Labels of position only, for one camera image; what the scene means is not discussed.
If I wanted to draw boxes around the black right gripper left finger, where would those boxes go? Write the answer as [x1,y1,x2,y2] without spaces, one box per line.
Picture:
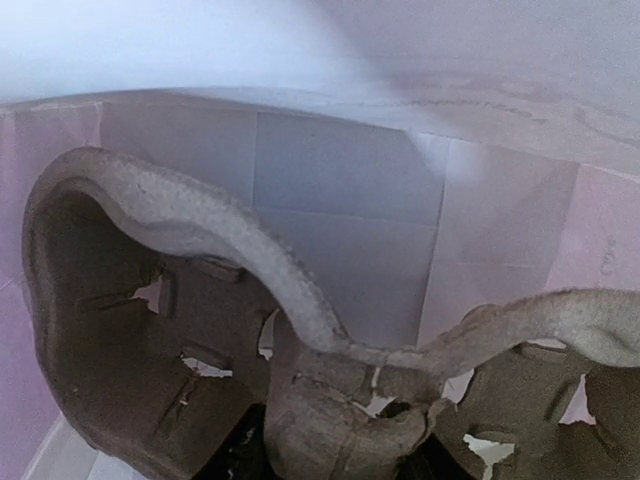
[199,404,273,480]

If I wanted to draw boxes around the paper cakes bag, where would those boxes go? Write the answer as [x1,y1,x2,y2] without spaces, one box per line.
[1,1,639,479]

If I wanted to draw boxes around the single cardboard cup carrier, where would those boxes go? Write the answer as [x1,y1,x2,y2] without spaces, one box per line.
[22,147,639,479]

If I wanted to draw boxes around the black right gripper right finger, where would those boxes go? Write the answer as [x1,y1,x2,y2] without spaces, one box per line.
[396,434,474,480]

